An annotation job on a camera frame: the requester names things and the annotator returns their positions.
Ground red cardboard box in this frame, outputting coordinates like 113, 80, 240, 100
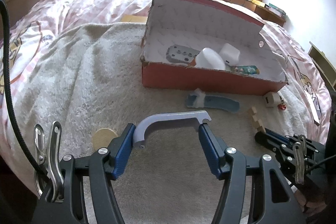
141, 0, 288, 96

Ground green lighter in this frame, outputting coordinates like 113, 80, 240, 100
231, 65, 260, 75

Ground blue curved plastic part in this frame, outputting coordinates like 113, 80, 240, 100
185, 89, 240, 114

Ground yellow flat board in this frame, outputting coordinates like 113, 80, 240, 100
121, 15, 147, 23

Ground lavender curved plastic part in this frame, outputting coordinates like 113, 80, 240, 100
133, 110, 212, 148

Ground white cube keychain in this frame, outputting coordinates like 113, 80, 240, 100
263, 92, 286, 111

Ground beige fluffy towel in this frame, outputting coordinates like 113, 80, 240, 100
15, 23, 311, 223

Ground metal spring clamp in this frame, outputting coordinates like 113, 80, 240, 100
34, 121, 64, 202

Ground operator hand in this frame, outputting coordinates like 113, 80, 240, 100
294, 190, 327, 217

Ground round wooden disc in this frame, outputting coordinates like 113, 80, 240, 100
91, 128, 118, 151

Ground books on cabinet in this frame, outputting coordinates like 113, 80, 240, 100
247, 0, 286, 17

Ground white round container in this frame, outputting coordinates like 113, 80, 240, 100
189, 48, 226, 71

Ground grey perforated plastic block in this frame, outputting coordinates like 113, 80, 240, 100
166, 44, 200, 65

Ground wooden zigzag puzzle piece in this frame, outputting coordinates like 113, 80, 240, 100
248, 106, 266, 133

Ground black cable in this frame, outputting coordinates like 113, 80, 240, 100
0, 0, 49, 183

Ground white earbuds case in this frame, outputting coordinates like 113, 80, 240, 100
219, 43, 240, 66

